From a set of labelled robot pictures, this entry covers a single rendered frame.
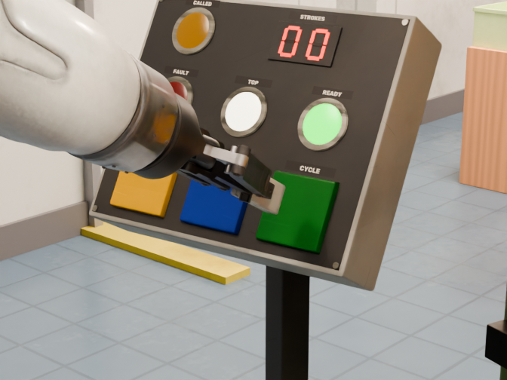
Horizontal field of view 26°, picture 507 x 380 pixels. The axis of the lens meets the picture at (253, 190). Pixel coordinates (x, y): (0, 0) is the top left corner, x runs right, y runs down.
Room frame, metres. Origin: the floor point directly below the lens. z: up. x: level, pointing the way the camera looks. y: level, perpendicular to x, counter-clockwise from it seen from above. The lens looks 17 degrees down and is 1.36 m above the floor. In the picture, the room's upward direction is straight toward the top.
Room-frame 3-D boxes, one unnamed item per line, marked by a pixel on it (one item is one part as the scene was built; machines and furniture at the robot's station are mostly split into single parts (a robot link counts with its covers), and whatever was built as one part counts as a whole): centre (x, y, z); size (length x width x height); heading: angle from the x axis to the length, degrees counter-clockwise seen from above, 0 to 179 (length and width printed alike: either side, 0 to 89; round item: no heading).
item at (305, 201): (1.07, -0.05, 1.01); 0.07 x 0.05 x 0.07; 56
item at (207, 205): (1.13, 0.04, 1.01); 0.07 x 0.05 x 0.07; 56
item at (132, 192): (1.18, 0.12, 1.01); 0.07 x 0.05 x 0.07; 56
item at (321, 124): (1.11, -0.07, 1.09); 0.05 x 0.03 x 0.04; 31
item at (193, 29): (1.26, 0.07, 1.16); 0.05 x 0.03 x 0.04; 31
